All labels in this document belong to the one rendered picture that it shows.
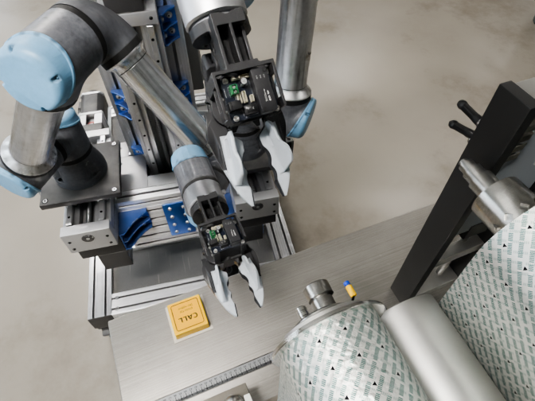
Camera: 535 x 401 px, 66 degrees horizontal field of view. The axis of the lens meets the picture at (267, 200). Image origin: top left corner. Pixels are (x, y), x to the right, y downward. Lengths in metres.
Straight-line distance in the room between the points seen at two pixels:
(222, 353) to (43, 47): 0.63
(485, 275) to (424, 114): 2.37
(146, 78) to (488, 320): 0.71
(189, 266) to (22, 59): 1.19
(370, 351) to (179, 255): 1.41
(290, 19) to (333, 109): 1.77
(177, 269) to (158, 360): 0.91
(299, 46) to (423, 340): 0.72
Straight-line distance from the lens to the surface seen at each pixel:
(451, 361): 0.56
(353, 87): 2.95
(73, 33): 0.79
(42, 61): 0.75
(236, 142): 0.50
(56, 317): 2.08
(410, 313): 0.57
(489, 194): 0.55
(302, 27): 1.02
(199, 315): 0.89
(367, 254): 0.99
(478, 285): 0.55
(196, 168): 0.80
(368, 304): 0.47
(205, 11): 0.49
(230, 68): 0.45
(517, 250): 0.49
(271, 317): 0.90
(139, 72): 0.88
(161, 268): 1.79
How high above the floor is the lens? 1.74
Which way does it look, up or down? 52 degrees down
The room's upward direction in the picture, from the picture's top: straight up
